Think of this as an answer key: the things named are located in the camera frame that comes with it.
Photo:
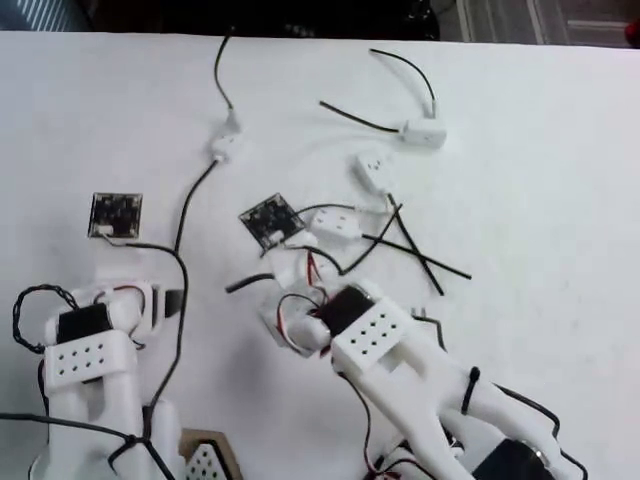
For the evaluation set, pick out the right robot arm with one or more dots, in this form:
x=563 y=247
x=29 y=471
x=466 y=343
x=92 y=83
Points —
x=430 y=380

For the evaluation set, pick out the white two-prong plug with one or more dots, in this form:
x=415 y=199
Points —
x=431 y=107
x=231 y=120

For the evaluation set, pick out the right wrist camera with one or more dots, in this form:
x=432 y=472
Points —
x=272 y=219

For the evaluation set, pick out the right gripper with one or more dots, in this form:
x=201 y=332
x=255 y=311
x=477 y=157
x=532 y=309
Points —
x=295 y=327

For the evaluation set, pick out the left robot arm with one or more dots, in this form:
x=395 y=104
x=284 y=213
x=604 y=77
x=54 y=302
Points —
x=100 y=395

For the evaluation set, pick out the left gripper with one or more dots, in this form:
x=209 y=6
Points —
x=127 y=305

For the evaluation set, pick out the white outlet socket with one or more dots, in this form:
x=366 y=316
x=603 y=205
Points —
x=424 y=134
x=374 y=171
x=225 y=146
x=335 y=224

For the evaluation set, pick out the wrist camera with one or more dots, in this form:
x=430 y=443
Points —
x=272 y=219
x=116 y=215

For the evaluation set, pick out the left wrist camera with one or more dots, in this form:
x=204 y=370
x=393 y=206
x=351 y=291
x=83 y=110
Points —
x=116 y=215

